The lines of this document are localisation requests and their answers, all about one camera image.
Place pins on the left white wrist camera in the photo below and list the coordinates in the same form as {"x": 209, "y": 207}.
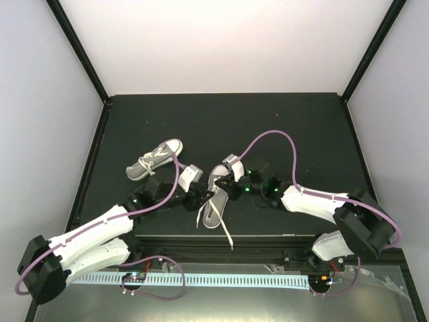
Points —
{"x": 189, "y": 175}

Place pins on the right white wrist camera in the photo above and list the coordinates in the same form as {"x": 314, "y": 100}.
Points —
{"x": 235, "y": 166}

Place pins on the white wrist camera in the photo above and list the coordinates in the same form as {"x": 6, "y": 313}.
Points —
{"x": 189, "y": 175}
{"x": 235, "y": 166}

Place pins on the right black frame post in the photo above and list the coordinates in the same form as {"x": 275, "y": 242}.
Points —
{"x": 377, "y": 40}

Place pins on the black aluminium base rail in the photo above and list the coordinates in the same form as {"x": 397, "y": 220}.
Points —
{"x": 293, "y": 253}

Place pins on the small circuit board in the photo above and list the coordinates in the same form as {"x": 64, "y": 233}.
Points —
{"x": 323, "y": 279}
{"x": 134, "y": 277}

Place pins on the left small circuit board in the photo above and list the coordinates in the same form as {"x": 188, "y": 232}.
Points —
{"x": 134, "y": 277}

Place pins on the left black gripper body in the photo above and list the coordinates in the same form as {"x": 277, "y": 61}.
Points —
{"x": 192, "y": 202}

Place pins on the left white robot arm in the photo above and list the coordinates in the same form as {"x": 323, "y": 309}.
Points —
{"x": 48, "y": 266}

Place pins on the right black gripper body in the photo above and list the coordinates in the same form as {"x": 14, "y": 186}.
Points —
{"x": 235, "y": 194}

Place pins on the grey sneaker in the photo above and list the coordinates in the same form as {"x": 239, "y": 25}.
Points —
{"x": 211, "y": 213}
{"x": 150, "y": 161}

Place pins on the black frame post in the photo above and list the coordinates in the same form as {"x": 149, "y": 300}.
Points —
{"x": 63, "y": 21}
{"x": 377, "y": 40}

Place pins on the white slotted cable duct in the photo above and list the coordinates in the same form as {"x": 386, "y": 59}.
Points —
{"x": 200, "y": 280}

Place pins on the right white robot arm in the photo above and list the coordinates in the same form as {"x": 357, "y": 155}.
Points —
{"x": 363, "y": 228}

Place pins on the right small circuit board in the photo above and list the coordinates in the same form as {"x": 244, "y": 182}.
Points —
{"x": 323, "y": 279}

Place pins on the left black frame post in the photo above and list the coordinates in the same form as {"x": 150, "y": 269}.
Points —
{"x": 63, "y": 21}

